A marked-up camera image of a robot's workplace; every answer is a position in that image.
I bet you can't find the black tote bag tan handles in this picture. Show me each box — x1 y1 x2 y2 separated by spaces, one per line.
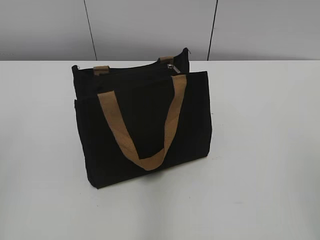
71 48 212 189

